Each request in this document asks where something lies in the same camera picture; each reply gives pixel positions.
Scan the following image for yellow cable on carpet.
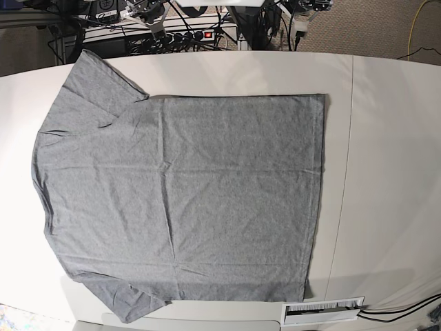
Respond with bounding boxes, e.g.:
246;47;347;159
406;0;424;59

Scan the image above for grey T-shirt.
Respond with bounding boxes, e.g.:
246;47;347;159
32;51;325;323

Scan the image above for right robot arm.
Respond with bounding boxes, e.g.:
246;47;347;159
120;0;170;39

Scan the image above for white cable grommet box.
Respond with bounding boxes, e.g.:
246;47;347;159
280;297;365;327

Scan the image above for black power strip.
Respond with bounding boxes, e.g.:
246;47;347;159
165;30;216;43

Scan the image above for black cables at grommet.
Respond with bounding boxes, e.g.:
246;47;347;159
358;293;441;323

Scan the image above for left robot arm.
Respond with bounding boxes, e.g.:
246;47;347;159
277;0;334;39

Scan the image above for grey table leg column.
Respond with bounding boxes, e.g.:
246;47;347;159
227;6;254;51

